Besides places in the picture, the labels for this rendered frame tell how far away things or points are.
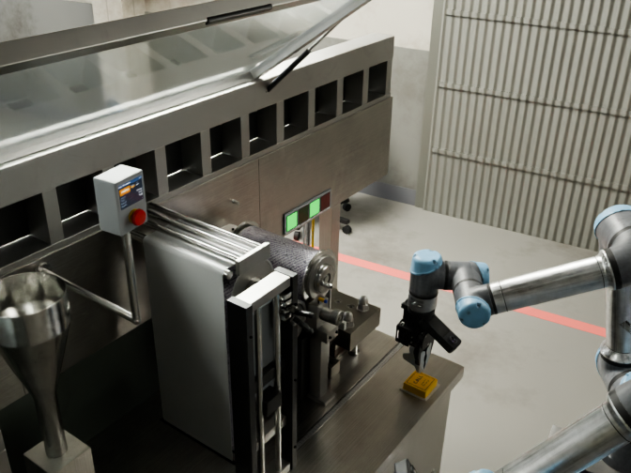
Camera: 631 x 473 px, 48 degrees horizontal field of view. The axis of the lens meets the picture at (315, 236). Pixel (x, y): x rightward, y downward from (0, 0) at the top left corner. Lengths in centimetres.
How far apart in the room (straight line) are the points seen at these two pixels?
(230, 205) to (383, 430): 72
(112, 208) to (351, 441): 91
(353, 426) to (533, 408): 167
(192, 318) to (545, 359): 244
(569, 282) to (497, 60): 300
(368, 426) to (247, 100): 91
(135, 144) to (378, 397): 92
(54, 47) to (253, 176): 108
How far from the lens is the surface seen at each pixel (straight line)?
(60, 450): 147
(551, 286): 168
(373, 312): 205
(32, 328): 124
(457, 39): 460
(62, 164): 154
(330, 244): 277
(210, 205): 187
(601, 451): 134
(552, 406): 346
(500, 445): 321
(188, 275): 153
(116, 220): 122
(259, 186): 202
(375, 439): 184
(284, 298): 142
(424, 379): 199
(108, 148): 160
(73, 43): 100
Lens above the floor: 218
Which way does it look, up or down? 28 degrees down
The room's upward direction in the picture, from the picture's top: 1 degrees clockwise
